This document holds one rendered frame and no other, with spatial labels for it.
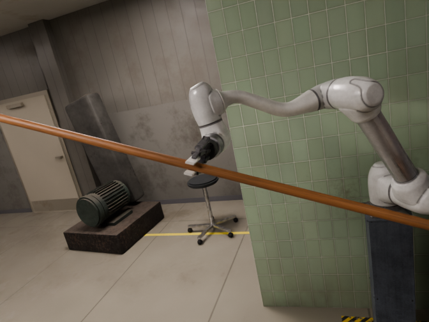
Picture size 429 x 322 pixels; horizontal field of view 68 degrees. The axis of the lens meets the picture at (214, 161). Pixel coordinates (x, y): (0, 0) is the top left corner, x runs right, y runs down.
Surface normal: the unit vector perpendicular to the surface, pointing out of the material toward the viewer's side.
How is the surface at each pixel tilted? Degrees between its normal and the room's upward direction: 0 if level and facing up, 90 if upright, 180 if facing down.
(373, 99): 84
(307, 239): 90
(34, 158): 90
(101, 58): 90
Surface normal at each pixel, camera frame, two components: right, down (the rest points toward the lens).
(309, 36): -0.25, 0.31
